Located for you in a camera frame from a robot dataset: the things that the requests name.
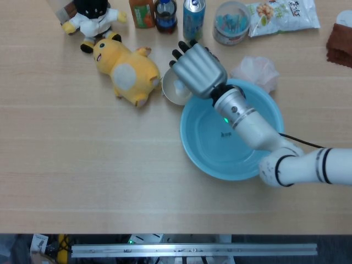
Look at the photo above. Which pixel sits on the small brown white box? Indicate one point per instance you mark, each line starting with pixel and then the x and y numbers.
pixel 66 12

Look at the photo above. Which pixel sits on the beige bowl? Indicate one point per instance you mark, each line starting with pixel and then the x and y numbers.
pixel 170 93

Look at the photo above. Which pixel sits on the cola bottle blue label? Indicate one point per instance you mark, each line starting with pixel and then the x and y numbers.
pixel 165 16

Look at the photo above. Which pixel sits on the clear jar of blue clips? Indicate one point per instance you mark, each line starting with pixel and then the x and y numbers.
pixel 231 24

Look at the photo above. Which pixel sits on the folded brown cloth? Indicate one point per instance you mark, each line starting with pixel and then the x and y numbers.
pixel 341 46

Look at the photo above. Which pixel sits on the orange juice bottle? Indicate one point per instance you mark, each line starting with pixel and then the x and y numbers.
pixel 141 13

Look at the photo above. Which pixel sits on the white round disc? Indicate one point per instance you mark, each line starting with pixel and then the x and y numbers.
pixel 345 17

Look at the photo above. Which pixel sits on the white paper card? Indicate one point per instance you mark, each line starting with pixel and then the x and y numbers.
pixel 38 243

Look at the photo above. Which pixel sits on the yellow plush toy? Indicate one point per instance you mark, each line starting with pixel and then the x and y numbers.
pixel 129 74

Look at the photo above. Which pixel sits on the light blue plastic basin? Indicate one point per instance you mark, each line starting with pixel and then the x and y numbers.
pixel 209 154

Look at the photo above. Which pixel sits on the tall blue drink can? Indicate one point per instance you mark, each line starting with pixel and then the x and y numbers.
pixel 193 22

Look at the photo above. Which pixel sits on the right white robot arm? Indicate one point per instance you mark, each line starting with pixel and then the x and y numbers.
pixel 253 126

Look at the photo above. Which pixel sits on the pink mesh bath loofah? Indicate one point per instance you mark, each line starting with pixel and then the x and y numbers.
pixel 255 71

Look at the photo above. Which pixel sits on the yellow pole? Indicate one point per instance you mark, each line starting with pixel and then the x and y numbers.
pixel 62 247

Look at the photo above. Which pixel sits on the black plush doll white coat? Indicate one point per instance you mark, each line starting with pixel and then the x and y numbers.
pixel 93 23

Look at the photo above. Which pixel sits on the aluminium rail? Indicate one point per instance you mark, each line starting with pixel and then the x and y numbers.
pixel 192 250

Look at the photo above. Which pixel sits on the white green snack bag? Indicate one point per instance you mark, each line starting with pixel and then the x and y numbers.
pixel 286 16

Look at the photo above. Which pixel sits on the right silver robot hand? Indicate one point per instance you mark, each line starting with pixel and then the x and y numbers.
pixel 198 71

